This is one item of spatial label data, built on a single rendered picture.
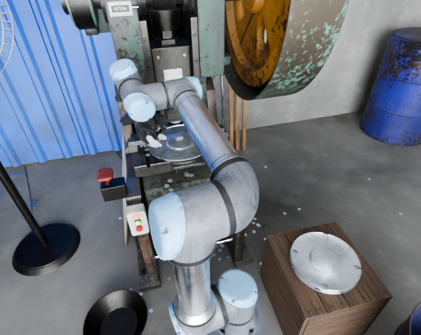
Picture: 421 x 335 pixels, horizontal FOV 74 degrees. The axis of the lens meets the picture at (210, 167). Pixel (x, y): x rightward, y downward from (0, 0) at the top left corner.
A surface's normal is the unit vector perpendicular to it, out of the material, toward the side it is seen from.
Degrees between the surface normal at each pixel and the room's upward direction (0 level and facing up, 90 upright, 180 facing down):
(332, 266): 0
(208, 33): 90
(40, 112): 90
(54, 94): 90
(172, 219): 30
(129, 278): 0
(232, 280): 7
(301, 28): 98
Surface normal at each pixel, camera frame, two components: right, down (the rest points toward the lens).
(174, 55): 0.26, 0.59
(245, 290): 0.10, -0.82
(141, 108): 0.41, 0.70
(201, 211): 0.22, -0.34
